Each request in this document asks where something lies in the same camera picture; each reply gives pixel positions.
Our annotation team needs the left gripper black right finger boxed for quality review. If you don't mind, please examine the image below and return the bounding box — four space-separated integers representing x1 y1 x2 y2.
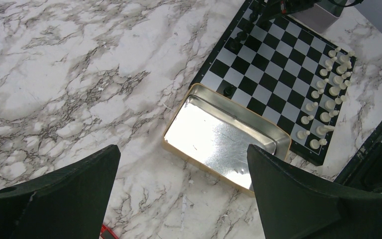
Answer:
247 144 382 239

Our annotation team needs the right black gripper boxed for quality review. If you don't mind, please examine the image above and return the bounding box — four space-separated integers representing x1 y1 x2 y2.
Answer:
260 0 320 21

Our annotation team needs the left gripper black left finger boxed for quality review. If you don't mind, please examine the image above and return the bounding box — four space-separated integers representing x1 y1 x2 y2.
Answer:
0 145 121 239

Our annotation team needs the black chess bishop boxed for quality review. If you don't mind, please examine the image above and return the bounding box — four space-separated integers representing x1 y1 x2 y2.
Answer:
249 12 259 22

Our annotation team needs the black chess pawn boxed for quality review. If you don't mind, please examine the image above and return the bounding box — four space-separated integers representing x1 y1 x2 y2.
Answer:
223 85 236 98

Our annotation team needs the white box of black pieces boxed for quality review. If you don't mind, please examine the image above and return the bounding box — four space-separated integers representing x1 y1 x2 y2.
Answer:
292 0 343 33

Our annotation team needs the white chess piece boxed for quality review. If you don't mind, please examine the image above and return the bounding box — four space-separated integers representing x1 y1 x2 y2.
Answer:
329 80 352 96
296 130 310 139
320 110 340 122
316 125 335 135
309 138 328 150
325 96 347 110

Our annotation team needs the small red white marker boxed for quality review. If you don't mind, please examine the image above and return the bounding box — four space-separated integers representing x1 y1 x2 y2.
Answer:
99 225 119 239

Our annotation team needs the black white chessboard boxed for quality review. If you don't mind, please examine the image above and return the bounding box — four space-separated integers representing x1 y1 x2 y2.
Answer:
192 0 357 166

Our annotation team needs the gold metal tin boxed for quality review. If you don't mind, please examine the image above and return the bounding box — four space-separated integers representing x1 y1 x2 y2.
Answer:
162 83 291 196

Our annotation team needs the black table front rail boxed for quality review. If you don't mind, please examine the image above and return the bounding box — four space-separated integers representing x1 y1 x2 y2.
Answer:
334 121 382 193

